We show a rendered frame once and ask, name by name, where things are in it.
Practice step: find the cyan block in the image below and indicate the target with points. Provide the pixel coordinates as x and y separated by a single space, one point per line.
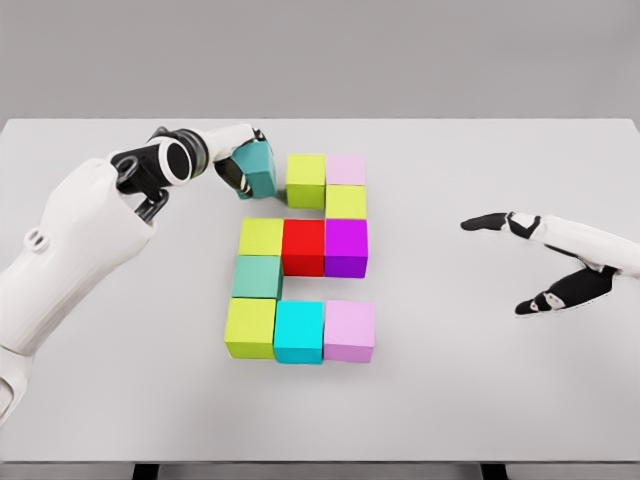
298 330

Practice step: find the red block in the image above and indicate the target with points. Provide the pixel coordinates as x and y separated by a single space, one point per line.
303 245

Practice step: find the sea green block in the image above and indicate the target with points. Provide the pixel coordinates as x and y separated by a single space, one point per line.
256 276

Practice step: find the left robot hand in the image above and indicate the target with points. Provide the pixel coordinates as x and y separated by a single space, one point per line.
230 138

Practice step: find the dark teal block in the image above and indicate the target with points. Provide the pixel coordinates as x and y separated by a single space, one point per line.
257 165

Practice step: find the purple block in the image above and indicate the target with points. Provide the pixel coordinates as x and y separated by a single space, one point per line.
346 247

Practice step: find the light pink block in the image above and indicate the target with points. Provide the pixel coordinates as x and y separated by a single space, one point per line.
346 169
349 330

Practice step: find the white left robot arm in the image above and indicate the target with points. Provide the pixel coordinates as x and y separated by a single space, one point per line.
75 240

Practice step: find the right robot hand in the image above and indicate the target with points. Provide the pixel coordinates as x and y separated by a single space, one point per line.
575 235

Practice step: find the yellow-green block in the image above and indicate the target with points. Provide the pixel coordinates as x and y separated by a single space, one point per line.
305 180
346 202
250 327
260 236

